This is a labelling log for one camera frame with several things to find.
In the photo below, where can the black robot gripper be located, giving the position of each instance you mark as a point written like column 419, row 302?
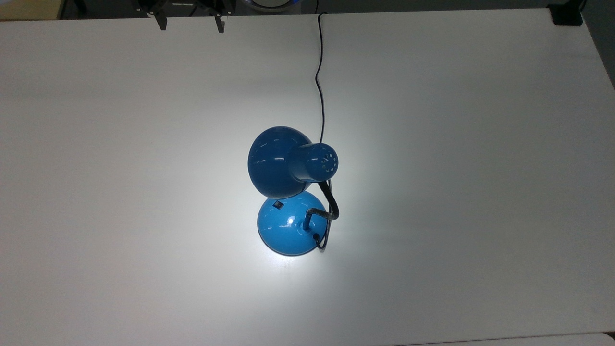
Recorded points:
column 192, row 5

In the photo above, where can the blue desk lamp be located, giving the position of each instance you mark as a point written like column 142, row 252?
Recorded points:
column 283, row 163

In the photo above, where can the beige wooden board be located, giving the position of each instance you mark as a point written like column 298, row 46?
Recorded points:
column 29, row 8

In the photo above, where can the black table clamp block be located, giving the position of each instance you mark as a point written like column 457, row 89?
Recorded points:
column 566, row 14

